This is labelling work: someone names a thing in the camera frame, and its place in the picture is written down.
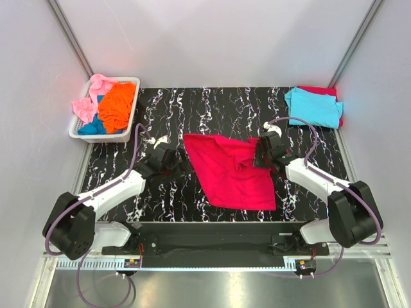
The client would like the magenta t shirt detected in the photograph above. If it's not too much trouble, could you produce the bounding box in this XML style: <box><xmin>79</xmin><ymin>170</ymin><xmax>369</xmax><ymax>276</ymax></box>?
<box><xmin>183</xmin><ymin>133</ymin><xmax>276</xmax><ymax>210</ymax></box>

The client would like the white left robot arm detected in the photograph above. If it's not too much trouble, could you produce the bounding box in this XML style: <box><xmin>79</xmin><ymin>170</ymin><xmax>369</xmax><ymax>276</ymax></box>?
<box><xmin>42</xmin><ymin>147</ymin><xmax>193</xmax><ymax>261</ymax></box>

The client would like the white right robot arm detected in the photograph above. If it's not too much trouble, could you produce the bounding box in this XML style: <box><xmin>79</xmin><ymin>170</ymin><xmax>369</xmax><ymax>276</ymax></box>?
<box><xmin>254</xmin><ymin>131</ymin><xmax>383</xmax><ymax>255</ymax></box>

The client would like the black marble pattern mat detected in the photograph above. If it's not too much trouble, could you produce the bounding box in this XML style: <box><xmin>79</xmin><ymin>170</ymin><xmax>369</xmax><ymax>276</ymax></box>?
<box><xmin>81</xmin><ymin>87</ymin><xmax>348</xmax><ymax>223</ymax></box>

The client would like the white plastic laundry basket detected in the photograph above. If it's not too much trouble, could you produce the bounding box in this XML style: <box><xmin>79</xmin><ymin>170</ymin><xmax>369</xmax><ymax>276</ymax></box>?
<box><xmin>69</xmin><ymin>74</ymin><xmax>140</xmax><ymax>143</ymax></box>

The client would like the folded cyan t shirt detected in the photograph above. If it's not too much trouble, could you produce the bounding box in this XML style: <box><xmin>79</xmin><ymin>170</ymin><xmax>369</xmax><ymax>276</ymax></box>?
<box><xmin>284</xmin><ymin>87</ymin><xmax>344</xmax><ymax>129</ymax></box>

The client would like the orange t shirt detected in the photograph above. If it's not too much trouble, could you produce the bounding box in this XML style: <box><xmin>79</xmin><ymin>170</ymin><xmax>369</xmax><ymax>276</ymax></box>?
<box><xmin>98</xmin><ymin>82</ymin><xmax>136</xmax><ymax>134</ymax></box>

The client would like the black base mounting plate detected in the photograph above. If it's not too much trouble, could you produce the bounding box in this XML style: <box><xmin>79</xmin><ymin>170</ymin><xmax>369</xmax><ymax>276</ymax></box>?
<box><xmin>103</xmin><ymin>222</ymin><xmax>329</xmax><ymax>263</ymax></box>

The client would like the blue t shirt in basket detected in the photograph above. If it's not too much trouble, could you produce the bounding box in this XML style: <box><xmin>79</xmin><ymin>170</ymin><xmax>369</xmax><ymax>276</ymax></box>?
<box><xmin>72</xmin><ymin>98</ymin><xmax>107</xmax><ymax>135</ymax></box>

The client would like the folded red t shirt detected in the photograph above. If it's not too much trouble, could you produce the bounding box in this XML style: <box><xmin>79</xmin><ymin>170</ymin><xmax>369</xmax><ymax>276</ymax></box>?
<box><xmin>292</xmin><ymin>86</ymin><xmax>344</xmax><ymax>129</ymax></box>

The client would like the light pink t shirt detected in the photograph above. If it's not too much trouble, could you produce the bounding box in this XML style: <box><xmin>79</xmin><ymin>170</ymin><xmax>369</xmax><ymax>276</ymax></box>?
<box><xmin>72</xmin><ymin>74</ymin><xmax>118</xmax><ymax>125</ymax></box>

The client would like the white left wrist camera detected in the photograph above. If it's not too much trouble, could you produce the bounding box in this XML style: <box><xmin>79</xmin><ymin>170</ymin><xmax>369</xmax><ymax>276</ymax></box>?
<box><xmin>147</xmin><ymin>135</ymin><xmax>170</xmax><ymax>150</ymax></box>

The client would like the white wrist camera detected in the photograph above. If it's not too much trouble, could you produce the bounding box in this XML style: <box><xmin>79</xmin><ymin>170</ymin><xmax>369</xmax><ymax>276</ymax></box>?
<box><xmin>147</xmin><ymin>135</ymin><xmax>170</xmax><ymax>150</ymax></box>
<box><xmin>263</xmin><ymin>121</ymin><xmax>282</xmax><ymax>137</ymax></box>

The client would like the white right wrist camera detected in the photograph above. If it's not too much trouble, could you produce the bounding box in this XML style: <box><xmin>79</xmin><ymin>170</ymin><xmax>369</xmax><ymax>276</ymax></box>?
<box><xmin>263</xmin><ymin>121</ymin><xmax>282</xmax><ymax>137</ymax></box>

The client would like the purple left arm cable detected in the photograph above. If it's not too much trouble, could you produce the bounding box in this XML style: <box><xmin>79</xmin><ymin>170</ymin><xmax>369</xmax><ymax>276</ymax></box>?
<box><xmin>43</xmin><ymin>123</ymin><xmax>155</xmax><ymax>308</ymax></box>

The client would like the white slotted cable duct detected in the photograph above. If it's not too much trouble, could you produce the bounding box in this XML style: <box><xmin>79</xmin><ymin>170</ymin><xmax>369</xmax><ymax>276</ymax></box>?
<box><xmin>57</xmin><ymin>257</ymin><xmax>296</xmax><ymax>272</ymax></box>

